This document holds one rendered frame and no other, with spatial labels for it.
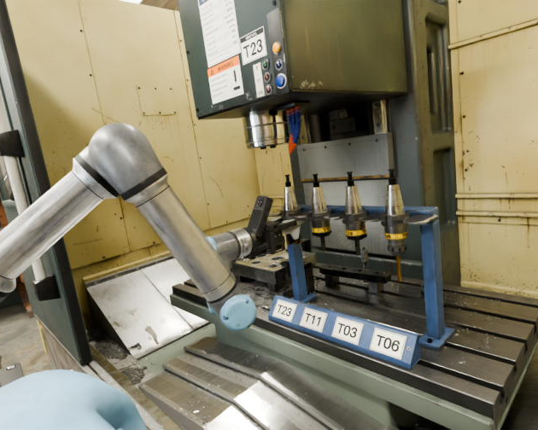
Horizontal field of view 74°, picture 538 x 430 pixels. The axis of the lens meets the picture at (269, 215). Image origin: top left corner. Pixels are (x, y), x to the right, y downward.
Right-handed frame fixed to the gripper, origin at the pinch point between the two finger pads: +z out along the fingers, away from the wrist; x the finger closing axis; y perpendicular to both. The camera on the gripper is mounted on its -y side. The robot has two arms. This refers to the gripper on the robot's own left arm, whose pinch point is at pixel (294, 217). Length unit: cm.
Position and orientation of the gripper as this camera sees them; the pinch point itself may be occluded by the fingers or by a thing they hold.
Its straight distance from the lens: 107.2
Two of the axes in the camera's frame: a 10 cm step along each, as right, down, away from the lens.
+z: 7.1, -2.0, 6.7
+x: 6.9, 0.5, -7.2
